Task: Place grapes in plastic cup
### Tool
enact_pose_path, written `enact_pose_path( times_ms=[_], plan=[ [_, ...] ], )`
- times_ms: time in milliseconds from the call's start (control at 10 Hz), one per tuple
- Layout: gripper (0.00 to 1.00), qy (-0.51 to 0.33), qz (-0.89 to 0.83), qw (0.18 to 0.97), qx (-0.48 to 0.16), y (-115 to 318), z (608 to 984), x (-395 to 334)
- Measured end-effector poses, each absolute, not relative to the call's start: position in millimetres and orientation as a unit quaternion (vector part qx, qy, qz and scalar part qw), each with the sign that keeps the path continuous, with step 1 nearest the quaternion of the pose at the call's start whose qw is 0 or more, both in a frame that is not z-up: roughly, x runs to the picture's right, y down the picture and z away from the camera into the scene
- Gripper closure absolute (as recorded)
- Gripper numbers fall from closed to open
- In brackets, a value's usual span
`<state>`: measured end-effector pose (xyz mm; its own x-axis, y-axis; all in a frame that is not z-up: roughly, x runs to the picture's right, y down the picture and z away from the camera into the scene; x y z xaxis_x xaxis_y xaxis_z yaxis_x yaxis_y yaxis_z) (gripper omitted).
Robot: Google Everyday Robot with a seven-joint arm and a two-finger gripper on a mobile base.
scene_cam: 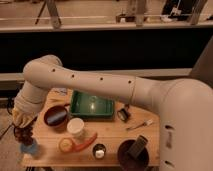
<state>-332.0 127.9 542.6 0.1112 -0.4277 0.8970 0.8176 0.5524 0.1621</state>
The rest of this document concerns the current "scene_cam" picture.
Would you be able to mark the small metal cup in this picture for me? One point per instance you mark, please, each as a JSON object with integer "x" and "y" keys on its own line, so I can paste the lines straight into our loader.
{"x": 99, "y": 151}

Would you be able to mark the yellow round fruit toy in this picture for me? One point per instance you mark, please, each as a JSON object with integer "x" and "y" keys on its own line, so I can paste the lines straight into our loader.
{"x": 66, "y": 145}

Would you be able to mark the black small clip object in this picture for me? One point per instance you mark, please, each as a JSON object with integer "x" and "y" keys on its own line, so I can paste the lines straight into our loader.
{"x": 124, "y": 113}

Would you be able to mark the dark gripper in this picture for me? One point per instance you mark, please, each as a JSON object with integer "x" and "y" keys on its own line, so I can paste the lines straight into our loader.
{"x": 26, "y": 128}

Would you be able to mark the dark grapes bunch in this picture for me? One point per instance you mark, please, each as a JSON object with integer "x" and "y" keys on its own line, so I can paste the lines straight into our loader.
{"x": 24, "y": 137}

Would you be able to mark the dark red bowl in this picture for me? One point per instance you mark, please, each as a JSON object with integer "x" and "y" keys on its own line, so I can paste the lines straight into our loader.
{"x": 55, "y": 116}

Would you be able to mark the green plastic tray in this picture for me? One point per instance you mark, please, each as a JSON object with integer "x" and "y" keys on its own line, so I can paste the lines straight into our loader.
{"x": 88, "y": 106}

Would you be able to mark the dark maroon bowl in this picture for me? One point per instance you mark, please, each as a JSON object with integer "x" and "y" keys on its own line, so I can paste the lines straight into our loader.
{"x": 127, "y": 162}

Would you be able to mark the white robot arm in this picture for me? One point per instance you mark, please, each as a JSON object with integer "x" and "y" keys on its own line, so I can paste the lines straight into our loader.
{"x": 185, "y": 107}

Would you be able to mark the white paper cup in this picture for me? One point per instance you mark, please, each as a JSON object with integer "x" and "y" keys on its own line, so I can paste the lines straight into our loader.
{"x": 76, "y": 127}

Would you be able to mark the wooden table board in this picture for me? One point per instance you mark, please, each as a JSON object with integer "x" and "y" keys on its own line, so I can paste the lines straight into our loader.
{"x": 110, "y": 133}

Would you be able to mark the orange carrot toy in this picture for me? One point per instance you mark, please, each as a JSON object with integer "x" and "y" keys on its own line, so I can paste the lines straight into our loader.
{"x": 86, "y": 143}

